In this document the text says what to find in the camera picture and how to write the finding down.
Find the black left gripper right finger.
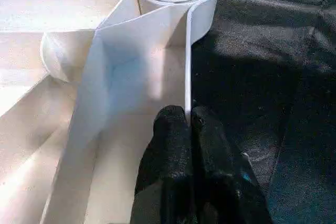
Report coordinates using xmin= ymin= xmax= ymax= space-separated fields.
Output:
xmin=191 ymin=106 xmax=274 ymax=224

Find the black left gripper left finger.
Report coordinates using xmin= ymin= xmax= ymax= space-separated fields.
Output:
xmin=130 ymin=105 xmax=194 ymax=224

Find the black work mat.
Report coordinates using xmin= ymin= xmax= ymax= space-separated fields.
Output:
xmin=189 ymin=0 xmax=336 ymax=224

